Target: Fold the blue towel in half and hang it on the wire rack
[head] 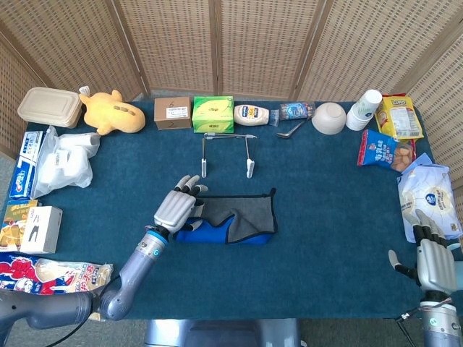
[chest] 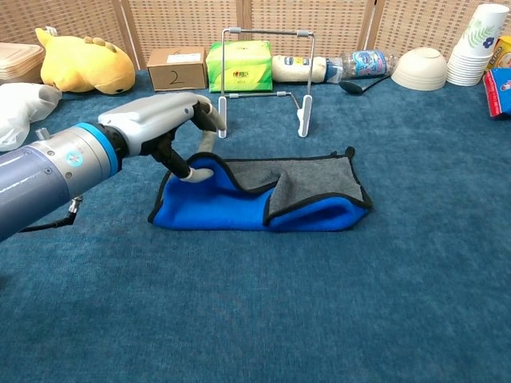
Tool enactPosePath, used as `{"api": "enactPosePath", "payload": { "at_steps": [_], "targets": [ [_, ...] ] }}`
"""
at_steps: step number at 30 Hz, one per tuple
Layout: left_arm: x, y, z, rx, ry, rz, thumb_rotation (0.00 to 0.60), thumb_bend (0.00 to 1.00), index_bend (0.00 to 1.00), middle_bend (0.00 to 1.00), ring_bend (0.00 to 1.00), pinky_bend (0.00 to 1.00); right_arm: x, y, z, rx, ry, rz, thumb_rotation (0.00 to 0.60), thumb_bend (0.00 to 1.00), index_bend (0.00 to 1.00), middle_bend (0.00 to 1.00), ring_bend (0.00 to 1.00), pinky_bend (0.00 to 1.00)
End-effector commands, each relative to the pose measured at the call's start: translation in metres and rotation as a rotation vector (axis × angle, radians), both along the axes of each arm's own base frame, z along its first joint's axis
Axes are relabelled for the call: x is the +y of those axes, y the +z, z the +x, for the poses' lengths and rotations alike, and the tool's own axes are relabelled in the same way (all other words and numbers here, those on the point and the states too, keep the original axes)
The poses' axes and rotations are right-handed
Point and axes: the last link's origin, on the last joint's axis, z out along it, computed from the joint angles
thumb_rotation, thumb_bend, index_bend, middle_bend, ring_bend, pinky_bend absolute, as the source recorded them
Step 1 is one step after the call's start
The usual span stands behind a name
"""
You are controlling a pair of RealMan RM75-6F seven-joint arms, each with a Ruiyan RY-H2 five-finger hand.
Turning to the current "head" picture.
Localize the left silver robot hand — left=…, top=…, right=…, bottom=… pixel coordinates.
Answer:
left=153, top=175, right=210, bottom=235

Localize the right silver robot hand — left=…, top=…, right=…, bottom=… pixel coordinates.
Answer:
left=387, top=208, right=460, bottom=293

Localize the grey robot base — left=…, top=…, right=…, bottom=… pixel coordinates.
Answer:
left=144, top=318, right=301, bottom=347

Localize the grey and blue cloth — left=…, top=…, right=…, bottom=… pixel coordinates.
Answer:
left=173, top=187, right=279, bottom=246

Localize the beige glove pack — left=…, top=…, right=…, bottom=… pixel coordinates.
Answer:
left=34, top=258, right=114, bottom=322

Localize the blue toothpaste box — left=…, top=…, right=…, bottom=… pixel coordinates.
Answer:
left=9, top=155, right=44, bottom=201

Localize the beige bowl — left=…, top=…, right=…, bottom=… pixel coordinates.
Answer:
left=311, top=102, right=347, bottom=136

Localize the clear plastic water bottle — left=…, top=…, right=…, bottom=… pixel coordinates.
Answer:
left=269, top=101, right=316, bottom=127

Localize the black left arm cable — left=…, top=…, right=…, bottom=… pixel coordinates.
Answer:
left=46, top=317, right=95, bottom=347

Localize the stack of paper cups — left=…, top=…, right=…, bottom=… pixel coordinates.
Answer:
left=345, top=89, right=383, bottom=132

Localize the pale blue tissue bag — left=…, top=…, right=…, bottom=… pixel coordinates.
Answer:
left=396, top=153, right=463, bottom=245

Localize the mayonnaise squeeze bottle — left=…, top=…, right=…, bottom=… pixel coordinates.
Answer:
left=233, top=103, right=271, bottom=127

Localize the brown cardboard box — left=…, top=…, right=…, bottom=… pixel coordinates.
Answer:
left=153, top=95, right=192, bottom=131

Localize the blue cookie snack bag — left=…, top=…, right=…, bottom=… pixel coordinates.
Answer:
left=357, top=129, right=417, bottom=174

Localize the red and blue snack bag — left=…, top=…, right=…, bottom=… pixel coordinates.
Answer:
left=0, top=252, right=48, bottom=296

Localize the white toothpaste box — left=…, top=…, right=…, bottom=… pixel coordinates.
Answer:
left=17, top=130, right=44, bottom=163

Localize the yellow plush toy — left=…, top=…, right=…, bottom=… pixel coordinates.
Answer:
left=78, top=85, right=146, bottom=137

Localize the blue carpet table mat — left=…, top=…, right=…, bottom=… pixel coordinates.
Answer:
left=0, top=100, right=453, bottom=322

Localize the beige lidded lunch box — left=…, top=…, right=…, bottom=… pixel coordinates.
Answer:
left=17, top=86, right=83, bottom=129

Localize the metal towel rack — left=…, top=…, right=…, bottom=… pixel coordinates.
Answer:
left=200, top=132, right=258, bottom=179

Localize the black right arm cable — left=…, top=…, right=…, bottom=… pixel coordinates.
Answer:
left=394, top=307, right=422, bottom=347

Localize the white plastic bag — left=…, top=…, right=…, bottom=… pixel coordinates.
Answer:
left=30, top=125, right=101, bottom=200

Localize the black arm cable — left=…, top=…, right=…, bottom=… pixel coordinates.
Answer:
left=394, top=307, right=422, bottom=347
left=46, top=317, right=95, bottom=347

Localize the green tissue pack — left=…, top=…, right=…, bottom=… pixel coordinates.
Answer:
left=191, top=95, right=235, bottom=134

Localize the white box black print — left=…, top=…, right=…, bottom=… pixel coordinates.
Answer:
left=20, top=205, right=63, bottom=254

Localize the woven folding screen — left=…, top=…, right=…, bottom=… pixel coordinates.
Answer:
left=0, top=0, right=463, bottom=189

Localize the yellow snack bag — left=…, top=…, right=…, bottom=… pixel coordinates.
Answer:
left=374, top=93, right=425, bottom=141

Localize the yellow snack box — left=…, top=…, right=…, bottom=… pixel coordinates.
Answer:
left=0, top=199, right=39, bottom=252

